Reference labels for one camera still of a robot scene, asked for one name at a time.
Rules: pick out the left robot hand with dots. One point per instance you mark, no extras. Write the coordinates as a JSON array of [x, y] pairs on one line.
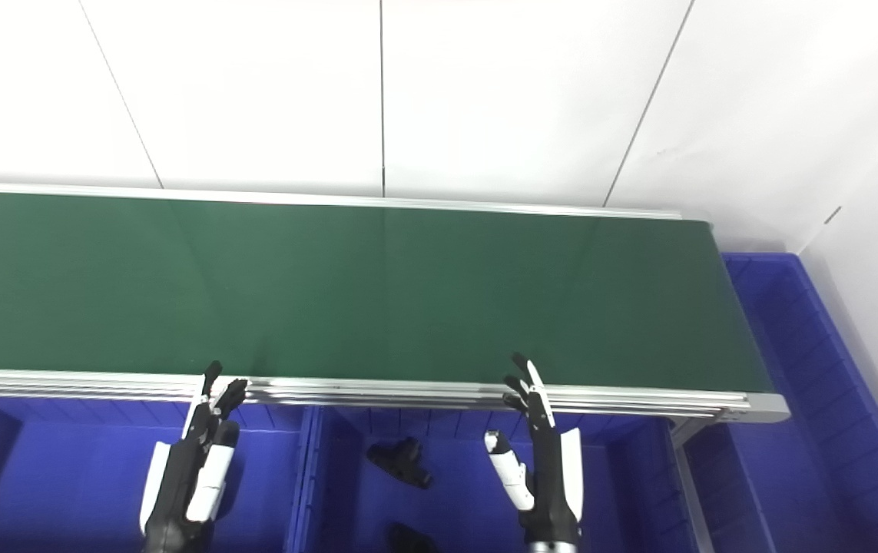
[[177, 491]]

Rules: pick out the black flange part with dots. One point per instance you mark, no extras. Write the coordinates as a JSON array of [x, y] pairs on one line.
[[402, 462], [412, 539]]

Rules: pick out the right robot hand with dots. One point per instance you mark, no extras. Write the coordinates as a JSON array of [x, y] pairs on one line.
[[550, 491]]

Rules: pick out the large blue plastic bin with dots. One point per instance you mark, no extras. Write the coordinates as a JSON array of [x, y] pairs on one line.
[[815, 476]]

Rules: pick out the white conveyor support leg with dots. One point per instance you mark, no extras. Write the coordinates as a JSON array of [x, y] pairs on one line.
[[692, 484]]

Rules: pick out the green conveyor belt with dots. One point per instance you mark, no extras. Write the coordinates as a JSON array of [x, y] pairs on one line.
[[377, 395], [377, 292]]

